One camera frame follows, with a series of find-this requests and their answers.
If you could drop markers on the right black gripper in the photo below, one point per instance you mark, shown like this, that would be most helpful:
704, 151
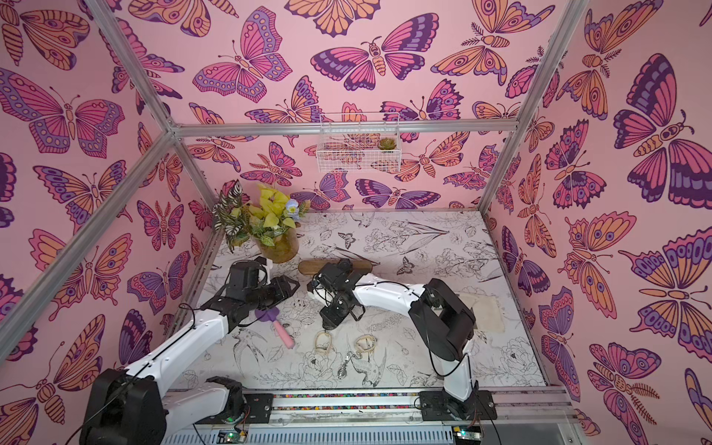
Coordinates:
336, 297

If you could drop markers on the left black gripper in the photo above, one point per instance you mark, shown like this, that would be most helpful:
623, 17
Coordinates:
283, 288

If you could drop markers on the beige watch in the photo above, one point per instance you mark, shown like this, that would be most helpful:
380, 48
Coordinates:
365, 345
323, 343

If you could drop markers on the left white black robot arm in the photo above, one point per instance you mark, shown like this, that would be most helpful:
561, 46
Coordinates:
134, 406

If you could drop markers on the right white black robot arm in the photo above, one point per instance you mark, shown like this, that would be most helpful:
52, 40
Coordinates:
441, 319

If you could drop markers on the purple pink toy shovel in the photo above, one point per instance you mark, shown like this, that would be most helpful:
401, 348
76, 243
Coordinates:
271, 316

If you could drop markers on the amber vase with plants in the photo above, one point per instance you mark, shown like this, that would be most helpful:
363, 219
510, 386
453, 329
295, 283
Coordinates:
271, 222

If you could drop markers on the small succulent plant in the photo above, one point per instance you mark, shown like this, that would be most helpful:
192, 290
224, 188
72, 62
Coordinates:
387, 144

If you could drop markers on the silver metal keychain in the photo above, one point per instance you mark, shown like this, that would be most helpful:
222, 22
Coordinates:
342, 372

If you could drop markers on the white wire wall basket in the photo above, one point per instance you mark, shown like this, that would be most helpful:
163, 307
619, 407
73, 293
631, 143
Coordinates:
348, 141

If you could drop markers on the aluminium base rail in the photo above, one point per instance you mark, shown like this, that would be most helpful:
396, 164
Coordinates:
390, 416

